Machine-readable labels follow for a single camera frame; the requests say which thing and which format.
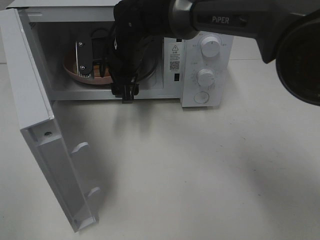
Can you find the white warning label sticker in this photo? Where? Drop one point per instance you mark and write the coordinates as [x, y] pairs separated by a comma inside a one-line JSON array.
[[174, 56]]

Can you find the white timer knob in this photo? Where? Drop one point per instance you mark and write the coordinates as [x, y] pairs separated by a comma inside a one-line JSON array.
[[206, 77]]

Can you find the round door release button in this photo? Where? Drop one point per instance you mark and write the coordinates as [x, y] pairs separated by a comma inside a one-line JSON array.
[[201, 97]]

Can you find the glass microwave turntable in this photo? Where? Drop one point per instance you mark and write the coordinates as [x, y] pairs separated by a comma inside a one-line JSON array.
[[149, 65]]

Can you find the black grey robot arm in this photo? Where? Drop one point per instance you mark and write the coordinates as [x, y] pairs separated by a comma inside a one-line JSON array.
[[286, 31]]

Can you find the pink round plate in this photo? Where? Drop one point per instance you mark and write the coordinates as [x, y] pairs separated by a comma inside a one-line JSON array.
[[69, 64]]

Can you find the white microwave oven body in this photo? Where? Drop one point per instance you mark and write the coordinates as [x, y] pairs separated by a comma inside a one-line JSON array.
[[59, 23]]

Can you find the white microwave door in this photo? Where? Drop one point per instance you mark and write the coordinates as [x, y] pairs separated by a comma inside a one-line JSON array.
[[38, 123]]

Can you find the upper white power knob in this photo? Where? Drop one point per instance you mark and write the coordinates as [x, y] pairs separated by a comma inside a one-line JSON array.
[[210, 46]]

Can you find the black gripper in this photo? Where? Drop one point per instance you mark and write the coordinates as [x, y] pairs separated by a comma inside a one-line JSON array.
[[123, 57]]

